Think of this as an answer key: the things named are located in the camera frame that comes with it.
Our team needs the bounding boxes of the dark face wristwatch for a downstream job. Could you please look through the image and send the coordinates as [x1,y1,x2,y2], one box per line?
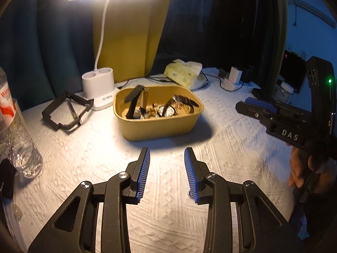
[158,95,201,118]

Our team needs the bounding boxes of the red and gold beaded bracelet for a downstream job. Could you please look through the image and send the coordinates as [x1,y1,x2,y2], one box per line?
[142,103,161,120]

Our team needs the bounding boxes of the clear plastic water bottle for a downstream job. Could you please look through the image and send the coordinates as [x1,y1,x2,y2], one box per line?
[0,66,43,179]

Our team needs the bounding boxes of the black power adapter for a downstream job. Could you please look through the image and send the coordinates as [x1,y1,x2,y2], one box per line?
[242,67,255,83]

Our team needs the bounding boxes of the yellow tissue pack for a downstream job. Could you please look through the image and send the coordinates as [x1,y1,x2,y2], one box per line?
[164,59,207,90]

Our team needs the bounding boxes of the person's right hand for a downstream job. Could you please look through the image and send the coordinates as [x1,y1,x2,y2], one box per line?
[288,146,337,188]

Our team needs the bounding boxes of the white power strip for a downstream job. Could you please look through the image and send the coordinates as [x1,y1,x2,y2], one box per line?
[220,78,261,93]

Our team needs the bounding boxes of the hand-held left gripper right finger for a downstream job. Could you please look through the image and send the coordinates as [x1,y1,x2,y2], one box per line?
[184,148,307,253]

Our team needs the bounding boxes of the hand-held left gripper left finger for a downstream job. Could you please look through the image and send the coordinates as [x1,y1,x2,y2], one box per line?
[28,148,151,253]

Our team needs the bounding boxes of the black strap wristwatch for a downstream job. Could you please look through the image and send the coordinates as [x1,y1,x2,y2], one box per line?
[125,84,149,119]

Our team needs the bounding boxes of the black plastic frame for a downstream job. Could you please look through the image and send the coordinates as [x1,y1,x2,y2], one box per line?
[41,91,94,132]

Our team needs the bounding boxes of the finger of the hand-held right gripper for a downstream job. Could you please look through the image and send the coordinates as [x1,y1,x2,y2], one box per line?
[235,101,269,124]
[244,97,277,113]

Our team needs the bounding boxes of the blue curtain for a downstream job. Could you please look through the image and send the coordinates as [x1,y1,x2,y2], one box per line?
[0,0,96,112]

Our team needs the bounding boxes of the dark pen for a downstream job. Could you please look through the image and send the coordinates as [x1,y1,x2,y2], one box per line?
[67,101,82,126]

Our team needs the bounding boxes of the black cable bundle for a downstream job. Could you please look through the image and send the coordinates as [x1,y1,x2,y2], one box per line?
[0,159,17,200]

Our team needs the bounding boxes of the white textured tablecloth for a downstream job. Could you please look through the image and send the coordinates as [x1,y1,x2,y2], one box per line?
[5,67,312,253]

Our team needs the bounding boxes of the clear jar with white lid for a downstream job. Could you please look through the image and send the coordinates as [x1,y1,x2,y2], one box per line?
[275,82,294,103]

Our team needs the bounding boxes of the dark curtain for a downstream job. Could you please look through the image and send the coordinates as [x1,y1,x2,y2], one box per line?
[158,0,289,98]

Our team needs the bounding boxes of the yellow storage box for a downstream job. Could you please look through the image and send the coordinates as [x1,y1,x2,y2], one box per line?
[113,84,204,142]

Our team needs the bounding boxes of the yellow curtain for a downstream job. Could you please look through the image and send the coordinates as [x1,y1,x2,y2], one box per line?
[93,0,176,84]

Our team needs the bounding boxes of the white desk lamp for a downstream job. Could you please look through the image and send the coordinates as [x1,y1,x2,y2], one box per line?
[66,0,162,111]

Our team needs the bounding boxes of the dark monitor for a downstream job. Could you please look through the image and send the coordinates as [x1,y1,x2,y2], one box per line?
[278,49,307,93]

